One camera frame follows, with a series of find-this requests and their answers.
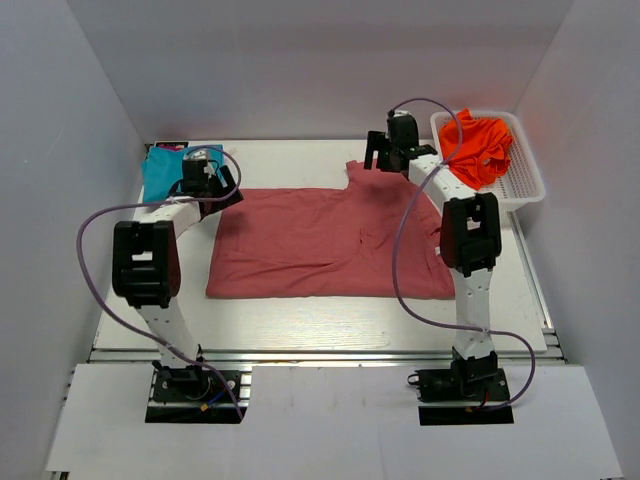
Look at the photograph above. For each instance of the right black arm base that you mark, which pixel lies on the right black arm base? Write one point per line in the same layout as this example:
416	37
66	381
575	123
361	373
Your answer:
470	392

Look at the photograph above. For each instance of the dusty red t-shirt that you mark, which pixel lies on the dusty red t-shirt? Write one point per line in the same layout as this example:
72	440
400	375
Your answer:
318	242

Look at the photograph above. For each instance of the aluminium table rail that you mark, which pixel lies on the aluminium table rail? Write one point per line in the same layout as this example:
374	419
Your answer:
144	355

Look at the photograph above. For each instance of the folded magenta t-shirt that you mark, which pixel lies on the folded magenta t-shirt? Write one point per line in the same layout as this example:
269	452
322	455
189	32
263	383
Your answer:
173	146

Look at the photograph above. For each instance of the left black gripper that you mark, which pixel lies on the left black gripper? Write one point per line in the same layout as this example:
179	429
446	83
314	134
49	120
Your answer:
230	194

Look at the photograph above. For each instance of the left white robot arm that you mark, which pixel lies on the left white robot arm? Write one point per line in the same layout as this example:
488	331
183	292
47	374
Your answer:
145	263

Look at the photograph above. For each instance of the orange t-shirt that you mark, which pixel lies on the orange t-shirt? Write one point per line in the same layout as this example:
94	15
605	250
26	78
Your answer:
484	156

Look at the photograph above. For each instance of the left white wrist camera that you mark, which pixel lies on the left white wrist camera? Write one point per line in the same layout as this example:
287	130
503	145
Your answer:
204	158

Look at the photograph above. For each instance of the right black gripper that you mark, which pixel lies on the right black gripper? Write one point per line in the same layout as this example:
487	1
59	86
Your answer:
378	141

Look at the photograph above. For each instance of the folded teal t-shirt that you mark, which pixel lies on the folded teal t-shirt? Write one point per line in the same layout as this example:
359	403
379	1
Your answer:
162	168

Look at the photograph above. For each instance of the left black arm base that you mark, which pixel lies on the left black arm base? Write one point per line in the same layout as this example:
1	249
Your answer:
197	396

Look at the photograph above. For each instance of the white plastic basket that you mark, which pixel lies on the white plastic basket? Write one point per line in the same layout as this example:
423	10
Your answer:
521	185

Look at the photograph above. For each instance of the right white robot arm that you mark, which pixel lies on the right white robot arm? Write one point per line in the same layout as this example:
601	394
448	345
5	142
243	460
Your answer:
470	234

